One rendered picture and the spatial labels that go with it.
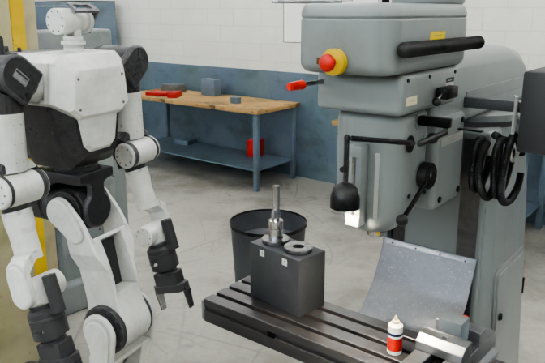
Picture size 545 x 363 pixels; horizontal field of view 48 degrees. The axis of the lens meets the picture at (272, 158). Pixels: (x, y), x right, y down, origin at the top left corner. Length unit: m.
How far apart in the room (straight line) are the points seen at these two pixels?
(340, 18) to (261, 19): 5.84
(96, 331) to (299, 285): 0.59
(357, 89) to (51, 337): 0.96
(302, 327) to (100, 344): 0.58
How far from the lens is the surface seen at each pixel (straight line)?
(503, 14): 5.90
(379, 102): 1.47
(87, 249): 1.73
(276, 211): 1.94
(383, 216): 1.58
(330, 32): 1.42
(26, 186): 1.58
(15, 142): 1.58
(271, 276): 1.95
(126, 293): 1.80
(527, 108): 1.69
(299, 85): 1.45
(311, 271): 1.90
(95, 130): 1.68
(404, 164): 1.56
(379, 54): 1.37
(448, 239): 2.04
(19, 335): 3.13
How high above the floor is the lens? 1.87
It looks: 14 degrees down
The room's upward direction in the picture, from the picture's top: straight up
